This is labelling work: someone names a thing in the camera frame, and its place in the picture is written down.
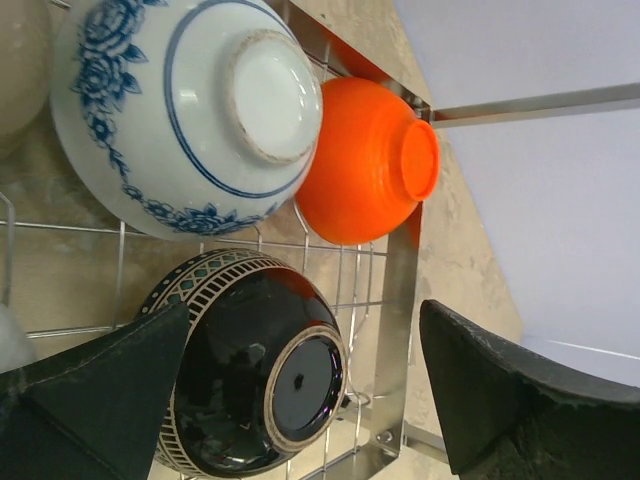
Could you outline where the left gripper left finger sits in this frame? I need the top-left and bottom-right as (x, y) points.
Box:
(1, 302), (189, 479)

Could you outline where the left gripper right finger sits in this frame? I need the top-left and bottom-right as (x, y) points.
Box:
(419, 299), (639, 479)

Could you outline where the brown rimmed beige bowl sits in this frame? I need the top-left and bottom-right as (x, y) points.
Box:
(140, 248), (347, 479)

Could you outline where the orange plastic bowl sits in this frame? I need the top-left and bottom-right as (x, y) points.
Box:
(296, 77), (440, 245)

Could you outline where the blue floral ceramic bowl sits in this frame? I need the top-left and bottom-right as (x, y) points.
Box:
(50, 1), (323, 242)

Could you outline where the olive beige bowl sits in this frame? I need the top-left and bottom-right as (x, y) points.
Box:
(1, 0), (53, 158)

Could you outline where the steel wire dish rack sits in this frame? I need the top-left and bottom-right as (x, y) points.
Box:
(0, 0), (640, 480)

